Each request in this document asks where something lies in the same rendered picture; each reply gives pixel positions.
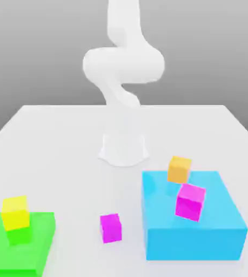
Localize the large green box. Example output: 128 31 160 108
0 212 56 277

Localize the small orange cube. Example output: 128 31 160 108
167 155 192 184

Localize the small green cube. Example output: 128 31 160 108
6 226 33 246

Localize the small magenta cube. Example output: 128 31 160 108
175 183 207 223
99 213 123 245

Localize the large blue box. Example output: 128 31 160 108
142 170 248 261

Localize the small yellow cube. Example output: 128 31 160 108
1 195 31 232

